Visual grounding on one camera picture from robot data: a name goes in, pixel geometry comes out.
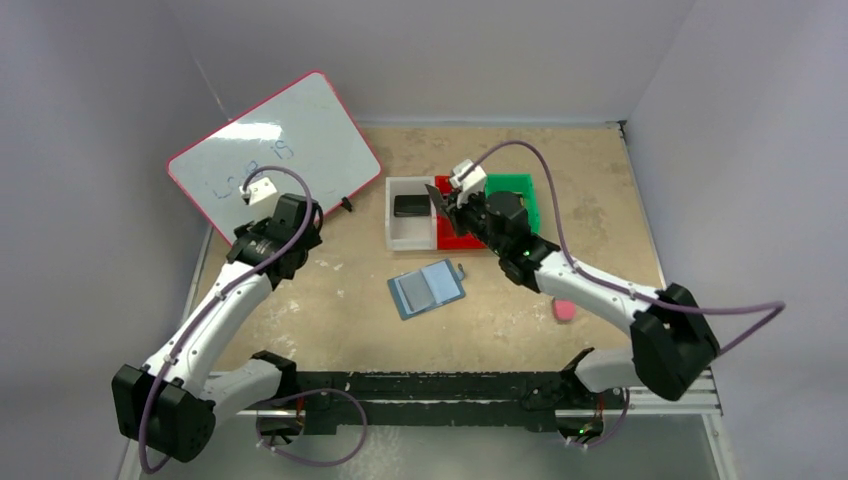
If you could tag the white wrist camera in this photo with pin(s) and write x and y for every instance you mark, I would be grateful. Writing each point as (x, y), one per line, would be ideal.
(260, 192)
(467, 179)

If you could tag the blue card holder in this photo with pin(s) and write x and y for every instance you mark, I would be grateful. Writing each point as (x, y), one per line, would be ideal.
(428, 288)

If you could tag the dark grey card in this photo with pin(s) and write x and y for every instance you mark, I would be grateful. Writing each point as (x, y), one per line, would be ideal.
(437, 199)

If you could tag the pink grey eraser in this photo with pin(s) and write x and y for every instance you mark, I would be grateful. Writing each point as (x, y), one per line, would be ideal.
(564, 311)

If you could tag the pink framed whiteboard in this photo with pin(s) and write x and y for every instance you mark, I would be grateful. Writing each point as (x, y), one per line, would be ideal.
(304, 127)

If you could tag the red plastic bin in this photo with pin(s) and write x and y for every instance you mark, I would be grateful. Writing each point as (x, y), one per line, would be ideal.
(446, 237)

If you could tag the white plastic bin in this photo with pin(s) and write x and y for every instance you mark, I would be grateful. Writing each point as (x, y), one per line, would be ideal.
(416, 233)

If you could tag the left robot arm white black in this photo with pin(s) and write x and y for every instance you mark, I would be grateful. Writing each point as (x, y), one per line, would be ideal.
(170, 403)

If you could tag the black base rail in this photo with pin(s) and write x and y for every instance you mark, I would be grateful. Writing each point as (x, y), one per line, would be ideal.
(536, 401)

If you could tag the green plastic bin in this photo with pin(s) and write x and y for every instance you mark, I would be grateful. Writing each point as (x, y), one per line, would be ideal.
(522, 185)

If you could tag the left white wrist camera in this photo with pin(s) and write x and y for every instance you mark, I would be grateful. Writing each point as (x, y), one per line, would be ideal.
(260, 192)

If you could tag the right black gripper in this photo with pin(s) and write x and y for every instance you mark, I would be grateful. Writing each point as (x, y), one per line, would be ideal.
(454, 211)

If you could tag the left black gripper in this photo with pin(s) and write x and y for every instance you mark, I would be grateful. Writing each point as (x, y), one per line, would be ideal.
(246, 233)

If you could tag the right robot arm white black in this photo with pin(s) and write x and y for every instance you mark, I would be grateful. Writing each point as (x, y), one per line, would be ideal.
(671, 342)

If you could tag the black card in white bin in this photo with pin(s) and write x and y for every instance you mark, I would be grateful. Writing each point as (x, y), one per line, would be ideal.
(407, 206)

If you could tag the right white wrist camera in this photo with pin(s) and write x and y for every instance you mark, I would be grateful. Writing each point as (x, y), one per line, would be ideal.
(467, 179)

